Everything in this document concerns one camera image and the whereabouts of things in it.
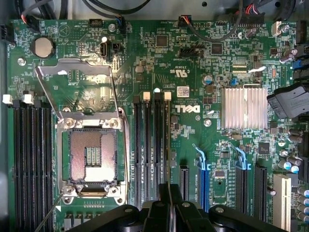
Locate open Dell PC case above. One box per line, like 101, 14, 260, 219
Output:
0, 0, 309, 232

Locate black multi-wire connector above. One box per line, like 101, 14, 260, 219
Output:
215, 0, 266, 33

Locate thin steel locking lever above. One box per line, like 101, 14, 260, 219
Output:
35, 192, 65, 232

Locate long black expansion slot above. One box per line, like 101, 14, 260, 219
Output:
179, 165, 190, 202
254, 163, 268, 216

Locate white expansion slot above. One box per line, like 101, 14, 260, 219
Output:
272, 173, 292, 232

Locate RAM slot white latches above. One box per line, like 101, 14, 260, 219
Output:
23, 93, 43, 232
163, 91, 174, 186
142, 91, 153, 206
1, 94, 24, 232

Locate dark grey fan wire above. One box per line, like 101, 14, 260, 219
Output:
179, 14, 245, 42

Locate green Dell motherboard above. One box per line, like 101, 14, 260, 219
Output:
6, 18, 309, 232

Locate RAM slot black latches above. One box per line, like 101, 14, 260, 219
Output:
132, 94, 143, 210
153, 92, 163, 191
12, 99, 33, 232
33, 99, 54, 232

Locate thick black wire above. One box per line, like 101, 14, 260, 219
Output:
83, 0, 152, 15

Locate silver chipset heatsink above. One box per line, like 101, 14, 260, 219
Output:
221, 87, 268, 131

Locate coin cell battery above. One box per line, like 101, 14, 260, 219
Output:
30, 36, 55, 58

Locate black expansion slot blue latch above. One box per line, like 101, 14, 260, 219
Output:
230, 144, 252, 216

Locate CPU socket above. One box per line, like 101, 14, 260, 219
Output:
56, 119, 129, 206

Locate silver socket cover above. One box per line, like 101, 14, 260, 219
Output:
34, 58, 123, 123

